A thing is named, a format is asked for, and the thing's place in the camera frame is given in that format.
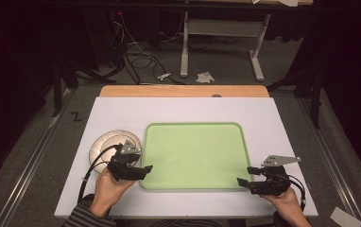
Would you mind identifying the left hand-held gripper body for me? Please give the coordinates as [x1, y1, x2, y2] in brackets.
[107, 140, 145, 183]

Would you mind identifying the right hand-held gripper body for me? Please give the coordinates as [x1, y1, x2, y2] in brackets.
[249, 154, 301, 196]

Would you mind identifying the round white plate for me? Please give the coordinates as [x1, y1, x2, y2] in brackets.
[88, 130, 143, 174]

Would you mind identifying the person's right hand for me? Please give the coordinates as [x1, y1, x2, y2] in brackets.
[260, 186, 301, 218]

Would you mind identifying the person's left hand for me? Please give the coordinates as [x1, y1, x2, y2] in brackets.
[88, 168, 136, 218]

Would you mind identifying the light green tray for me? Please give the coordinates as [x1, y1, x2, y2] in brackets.
[139, 122, 253, 192]

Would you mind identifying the white table board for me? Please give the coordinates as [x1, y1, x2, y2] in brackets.
[54, 96, 319, 219]

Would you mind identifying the flat white paper sheet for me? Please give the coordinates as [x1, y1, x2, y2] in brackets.
[329, 206, 361, 227]

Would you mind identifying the wooden board strip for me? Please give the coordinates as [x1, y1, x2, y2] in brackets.
[99, 84, 270, 98]

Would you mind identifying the black metal stand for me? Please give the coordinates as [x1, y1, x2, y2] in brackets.
[266, 67, 326, 130]
[51, 58, 107, 118]

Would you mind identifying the large crumpled white paper scrap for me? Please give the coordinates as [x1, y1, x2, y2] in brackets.
[196, 71, 215, 84]

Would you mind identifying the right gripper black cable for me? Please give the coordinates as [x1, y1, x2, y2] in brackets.
[286, 174, 307, 212]

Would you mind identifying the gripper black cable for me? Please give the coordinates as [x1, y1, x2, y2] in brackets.
[286, 174, 307, 212]
[77, 144, 123, 203]

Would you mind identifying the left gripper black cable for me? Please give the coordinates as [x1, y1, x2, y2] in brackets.
[77, 144, 123, 203]

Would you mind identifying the metal floor rail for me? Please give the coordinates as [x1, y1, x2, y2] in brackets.
[0, 88, 76, 227]
[296, 97, 361, 227]

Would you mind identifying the tangle of floor cables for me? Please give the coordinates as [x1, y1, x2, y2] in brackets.
[111, 10, 187, 86]

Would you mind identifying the white metal desk frame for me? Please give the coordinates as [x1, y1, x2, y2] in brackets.
[180, 10, 272, 83]

